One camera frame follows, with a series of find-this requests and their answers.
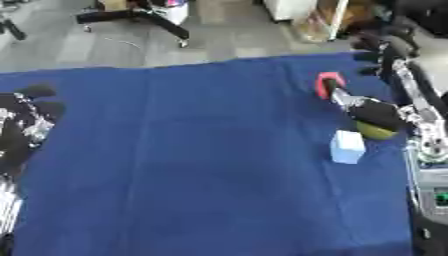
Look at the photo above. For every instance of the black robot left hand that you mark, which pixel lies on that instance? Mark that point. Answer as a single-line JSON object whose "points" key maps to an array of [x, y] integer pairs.
{"points": [[17, 133]]}

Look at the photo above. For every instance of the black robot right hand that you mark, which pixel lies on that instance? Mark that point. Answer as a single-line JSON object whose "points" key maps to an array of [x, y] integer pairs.
{"points": [[382, 115]]}

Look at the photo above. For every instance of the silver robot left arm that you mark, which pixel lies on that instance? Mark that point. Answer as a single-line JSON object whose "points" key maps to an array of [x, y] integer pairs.
{"points": [[7, 206]]}

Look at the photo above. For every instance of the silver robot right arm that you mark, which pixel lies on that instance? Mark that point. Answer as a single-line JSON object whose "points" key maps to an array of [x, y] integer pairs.
{"points": [[433, 193]]}

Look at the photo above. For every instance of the tan cardboard box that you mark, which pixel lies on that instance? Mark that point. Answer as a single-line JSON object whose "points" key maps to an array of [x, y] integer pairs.
{"points": [[318, 23]]}

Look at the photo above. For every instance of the yellow-green toy ball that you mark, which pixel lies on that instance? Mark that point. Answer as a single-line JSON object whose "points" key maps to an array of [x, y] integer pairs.
{"points": [[376, 134]]}

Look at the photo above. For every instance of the light blue block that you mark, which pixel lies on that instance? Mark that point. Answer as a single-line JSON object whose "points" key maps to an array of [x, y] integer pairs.
{"points": [[348, 148]]}

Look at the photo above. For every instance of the black tripod leg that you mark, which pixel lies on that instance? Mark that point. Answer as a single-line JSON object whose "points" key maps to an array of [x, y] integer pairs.
{"points": [[11, 28]]}

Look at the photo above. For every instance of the white cabinet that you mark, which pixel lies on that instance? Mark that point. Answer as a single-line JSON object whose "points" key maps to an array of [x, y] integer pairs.
{"points": [[287, 8]]}

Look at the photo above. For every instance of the black office chair base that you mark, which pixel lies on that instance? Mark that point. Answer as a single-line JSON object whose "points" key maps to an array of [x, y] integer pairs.
{"points": [[153, 16]]}

